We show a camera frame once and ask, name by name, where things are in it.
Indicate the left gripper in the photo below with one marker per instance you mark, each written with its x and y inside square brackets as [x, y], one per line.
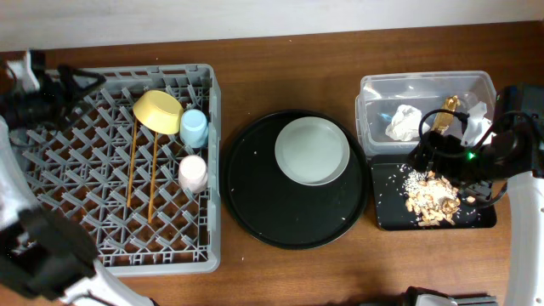
[59, 85]

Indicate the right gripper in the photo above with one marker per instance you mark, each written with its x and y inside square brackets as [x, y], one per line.
[425, 150]

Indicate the gold foil wrapper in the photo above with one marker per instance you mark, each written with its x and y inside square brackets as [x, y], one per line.
[443, 119]

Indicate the white tissue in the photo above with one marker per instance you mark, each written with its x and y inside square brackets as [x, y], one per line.
[404, 125]

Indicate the yellow bowl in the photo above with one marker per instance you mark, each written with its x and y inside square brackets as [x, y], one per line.
[159, 112]

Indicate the wooden chopstick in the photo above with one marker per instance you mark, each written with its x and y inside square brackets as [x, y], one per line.
[132, 161]
[153, 179]

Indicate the grey round plate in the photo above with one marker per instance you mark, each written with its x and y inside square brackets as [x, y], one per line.
[312, 151]

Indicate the light blue cup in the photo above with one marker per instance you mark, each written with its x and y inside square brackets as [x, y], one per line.
[194, 129]

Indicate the pink cup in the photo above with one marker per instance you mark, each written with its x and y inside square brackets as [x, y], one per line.
[192, 174]

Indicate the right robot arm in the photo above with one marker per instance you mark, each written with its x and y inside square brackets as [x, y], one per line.
[509, 150]

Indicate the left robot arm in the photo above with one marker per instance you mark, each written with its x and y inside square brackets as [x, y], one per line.
[44, 254]

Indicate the grey dishwasher rack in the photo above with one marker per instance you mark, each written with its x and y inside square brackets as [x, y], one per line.
[82, 174]

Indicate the food scraps pile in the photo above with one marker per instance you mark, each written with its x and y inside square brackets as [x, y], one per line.
[433, 199]

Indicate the black rectangular tray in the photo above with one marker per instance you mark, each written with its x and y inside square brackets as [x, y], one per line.
[389, 177]

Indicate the clear plastic bin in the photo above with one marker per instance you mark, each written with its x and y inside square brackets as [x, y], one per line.
[381, 95]

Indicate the round black tray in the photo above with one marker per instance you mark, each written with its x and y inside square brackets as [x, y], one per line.
[278, 211]

